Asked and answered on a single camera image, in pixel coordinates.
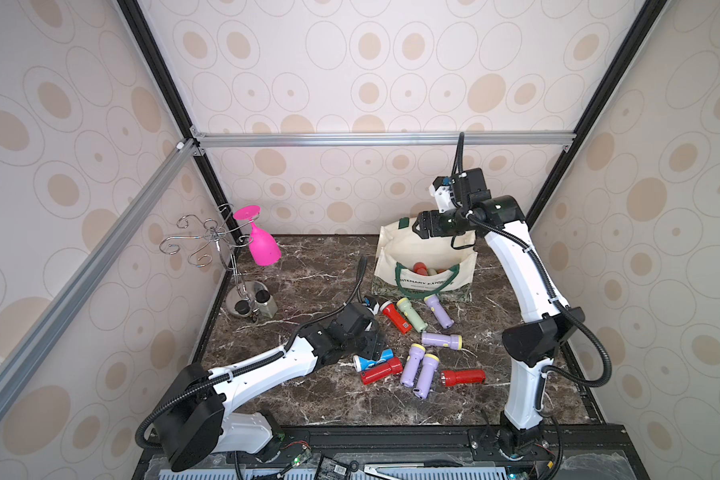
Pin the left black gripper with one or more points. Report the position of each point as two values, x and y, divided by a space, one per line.
376 346

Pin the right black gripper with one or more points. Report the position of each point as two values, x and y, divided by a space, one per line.
423 224

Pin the red flashlight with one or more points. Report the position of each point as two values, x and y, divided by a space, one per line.
420 269
390 311
451 378
378 372

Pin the pale green flashlight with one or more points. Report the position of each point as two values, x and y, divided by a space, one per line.
406 308

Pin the cream green tote bag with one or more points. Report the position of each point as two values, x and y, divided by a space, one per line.
451 262

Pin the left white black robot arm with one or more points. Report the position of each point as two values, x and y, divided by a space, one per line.
198 414

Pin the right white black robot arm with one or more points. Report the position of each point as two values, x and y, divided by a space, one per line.
548 320

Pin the horizontal aluminium back bar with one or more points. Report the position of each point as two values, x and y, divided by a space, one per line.
393 139

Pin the purple flashlight yellow head sideways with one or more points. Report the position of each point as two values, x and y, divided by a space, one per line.
453 342

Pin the pink plastic wine glass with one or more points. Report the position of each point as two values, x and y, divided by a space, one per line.
263 247

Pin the aluminium left side bar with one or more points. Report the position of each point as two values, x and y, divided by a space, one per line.
35 346

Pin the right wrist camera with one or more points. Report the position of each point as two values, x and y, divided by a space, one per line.
442 192

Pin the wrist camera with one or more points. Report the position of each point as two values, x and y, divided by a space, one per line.
442 192
371 303

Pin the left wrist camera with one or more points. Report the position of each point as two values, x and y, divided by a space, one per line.
371 303

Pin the silver wire glass rack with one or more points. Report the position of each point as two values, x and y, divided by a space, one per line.
222 239

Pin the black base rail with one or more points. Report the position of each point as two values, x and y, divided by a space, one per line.
420 452

